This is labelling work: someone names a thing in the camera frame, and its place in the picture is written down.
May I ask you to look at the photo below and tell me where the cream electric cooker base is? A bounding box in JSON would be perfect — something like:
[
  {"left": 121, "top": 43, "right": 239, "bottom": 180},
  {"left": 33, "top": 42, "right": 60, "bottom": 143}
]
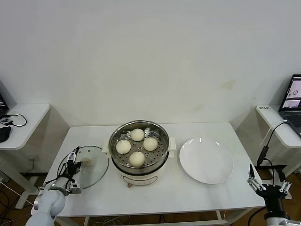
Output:
[{"left": 102, "top": 136, "right": 177, "bottom": 189}]

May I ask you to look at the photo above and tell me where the black computer mouse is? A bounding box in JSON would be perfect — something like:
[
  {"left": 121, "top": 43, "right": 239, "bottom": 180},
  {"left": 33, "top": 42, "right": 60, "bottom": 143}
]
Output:
[{"left": 0, "top": 126, "right": 12, "bottom": 143}]

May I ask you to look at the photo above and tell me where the open grey laptop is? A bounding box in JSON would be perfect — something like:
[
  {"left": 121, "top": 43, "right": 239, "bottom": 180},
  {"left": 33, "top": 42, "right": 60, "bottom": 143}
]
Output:
[{"left": 278, "top": 74, "right": 301, "bottom": 137}]

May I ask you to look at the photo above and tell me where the perforated steel steamer basket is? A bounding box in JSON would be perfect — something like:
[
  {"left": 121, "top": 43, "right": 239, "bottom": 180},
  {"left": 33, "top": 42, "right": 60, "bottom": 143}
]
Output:
[{"left": 108, "top": 120, "right": 170, "bottom": 174}]

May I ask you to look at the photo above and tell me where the round white plate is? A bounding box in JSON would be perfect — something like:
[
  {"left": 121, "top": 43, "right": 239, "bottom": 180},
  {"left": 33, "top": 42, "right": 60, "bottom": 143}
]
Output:
[{"left": 179, "top": 137, "right": 234, "bottom": 185}]

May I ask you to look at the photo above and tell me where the round glass pot lid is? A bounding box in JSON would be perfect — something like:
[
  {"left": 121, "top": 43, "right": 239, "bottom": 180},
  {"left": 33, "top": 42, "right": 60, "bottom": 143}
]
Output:
[{"left": 57, "top": 145, "right": 110, "bottom": 190}]

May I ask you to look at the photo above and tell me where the white rectangular table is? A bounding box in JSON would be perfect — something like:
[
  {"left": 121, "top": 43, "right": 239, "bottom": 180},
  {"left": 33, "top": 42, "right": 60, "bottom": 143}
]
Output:
[{"left": 31, "top": 121, "right": 273, "bottom": 226}]

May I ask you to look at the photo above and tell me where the black floor bar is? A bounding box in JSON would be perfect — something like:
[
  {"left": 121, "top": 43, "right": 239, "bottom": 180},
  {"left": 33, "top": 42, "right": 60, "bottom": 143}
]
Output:
[{"left": 255, "top": 164, "right": 288, "bottom": 169}]

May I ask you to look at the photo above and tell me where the white steamed baozi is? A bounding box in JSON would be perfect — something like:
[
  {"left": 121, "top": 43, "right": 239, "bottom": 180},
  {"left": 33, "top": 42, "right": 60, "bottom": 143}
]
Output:
[
  {"left": 130, "top": 128, "right": 145, "bottom": 142},
  {"left": 116, "top": 139, "right": 132, "bottom": 154},
  {"left": 129, "top": 151, "right": 146, "bottom": 167},
  {"left": 143, "top": 137, "right": 158, "bottom": 152}
]

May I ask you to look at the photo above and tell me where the white floor cable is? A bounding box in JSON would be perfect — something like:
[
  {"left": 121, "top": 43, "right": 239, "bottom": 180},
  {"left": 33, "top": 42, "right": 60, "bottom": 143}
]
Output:
[{"left": 0, "top": 180, "right": 33, "bottom": 205}]

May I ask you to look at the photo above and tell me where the open black laptop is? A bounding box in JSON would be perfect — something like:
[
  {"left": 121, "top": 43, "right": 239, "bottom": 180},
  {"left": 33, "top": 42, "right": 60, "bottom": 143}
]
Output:
[{"left": 0, "top": 80, "right": 9, "bottom": 118}]

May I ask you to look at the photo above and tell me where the white side table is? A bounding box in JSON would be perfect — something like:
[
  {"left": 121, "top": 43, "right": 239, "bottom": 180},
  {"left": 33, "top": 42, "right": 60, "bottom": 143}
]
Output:
[
  {"left": 0, "top": 103, "right": 51, "bottom": 209},
  {"left": 255, "top": 105, "right": 301, "bottom": 201}
]

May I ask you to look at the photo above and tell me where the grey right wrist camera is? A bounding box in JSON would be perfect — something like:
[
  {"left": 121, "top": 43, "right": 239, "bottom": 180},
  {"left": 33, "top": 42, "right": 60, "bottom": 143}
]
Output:
[{"left": 279, "top": 218, "right": 301, "bottom": 226}]

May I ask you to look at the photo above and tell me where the white cable bundle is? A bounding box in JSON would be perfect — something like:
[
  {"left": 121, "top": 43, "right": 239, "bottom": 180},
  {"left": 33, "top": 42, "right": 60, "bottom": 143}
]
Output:
[{"left": 90, "top": 216, "right": 132, "bottom": 226}]

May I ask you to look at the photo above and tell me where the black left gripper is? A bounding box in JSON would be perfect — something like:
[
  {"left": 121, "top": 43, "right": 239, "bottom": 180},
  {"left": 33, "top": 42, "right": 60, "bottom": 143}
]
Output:
[{"left": 62, "top": 147, "right": 83, "bottom": 181}]

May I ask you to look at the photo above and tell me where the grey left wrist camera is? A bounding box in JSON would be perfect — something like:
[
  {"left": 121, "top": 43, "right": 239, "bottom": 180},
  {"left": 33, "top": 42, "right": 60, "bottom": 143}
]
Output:
[{"left": 68, "top": 181, "right": 82, "bottom": 195}]

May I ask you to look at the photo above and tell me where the black cable with inline adapter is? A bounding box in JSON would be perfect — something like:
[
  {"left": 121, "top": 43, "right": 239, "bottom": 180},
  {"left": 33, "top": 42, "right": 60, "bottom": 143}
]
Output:
[{"left": 256, "top": 121, "right": 288, "bottom": 186}]

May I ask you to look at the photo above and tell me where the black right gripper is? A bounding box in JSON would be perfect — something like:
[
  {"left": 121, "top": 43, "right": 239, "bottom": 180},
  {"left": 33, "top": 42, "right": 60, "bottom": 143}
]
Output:
[{"left": 247, "top": 164, "right": 293, "bottom": 218}]

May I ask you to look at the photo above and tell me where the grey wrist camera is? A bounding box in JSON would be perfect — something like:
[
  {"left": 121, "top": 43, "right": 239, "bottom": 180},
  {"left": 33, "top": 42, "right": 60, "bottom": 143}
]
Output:
[
  {"left": 279, "top": 218, "right": 301, "bottom": 226},
  {"left": 68, "top": 181, "right": 82, "bottom": 195}
]

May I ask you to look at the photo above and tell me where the black cable with square adapter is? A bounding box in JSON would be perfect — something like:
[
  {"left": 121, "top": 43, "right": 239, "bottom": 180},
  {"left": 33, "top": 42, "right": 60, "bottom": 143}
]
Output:
[{"left": 0, "top": 113, "right": 27, "bottom": 128}]

